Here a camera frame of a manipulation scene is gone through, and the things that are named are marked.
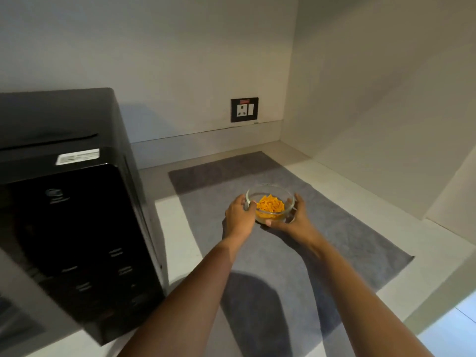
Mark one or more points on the black microwave oven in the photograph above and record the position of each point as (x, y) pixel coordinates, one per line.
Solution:
(70, 215)

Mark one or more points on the clear glass bowl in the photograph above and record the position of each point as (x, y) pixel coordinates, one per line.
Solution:
(270, 203)

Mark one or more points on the person's left hand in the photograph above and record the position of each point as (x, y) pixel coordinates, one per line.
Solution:
(238, 217)

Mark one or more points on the person's left thumb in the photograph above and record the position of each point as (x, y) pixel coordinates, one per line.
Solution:
(251, 206)

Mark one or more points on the orange snack pieces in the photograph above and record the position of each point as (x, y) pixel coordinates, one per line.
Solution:
(270, 206)

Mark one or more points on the person's right forearm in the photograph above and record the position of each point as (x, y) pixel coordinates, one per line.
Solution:
(357, 293)

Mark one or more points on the black wall power socket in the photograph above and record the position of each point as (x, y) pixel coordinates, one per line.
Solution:
(244, 110)

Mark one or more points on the grey cloth mat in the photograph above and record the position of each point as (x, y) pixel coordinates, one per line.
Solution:
(282, 241)

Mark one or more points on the person's left forearm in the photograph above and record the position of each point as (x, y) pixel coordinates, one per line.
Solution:
(193, 297)

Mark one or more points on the person's right hand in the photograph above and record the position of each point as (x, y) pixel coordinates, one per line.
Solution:
(293, 224)

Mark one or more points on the person's right thumb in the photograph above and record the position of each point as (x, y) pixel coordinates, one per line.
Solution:
(298, 202)

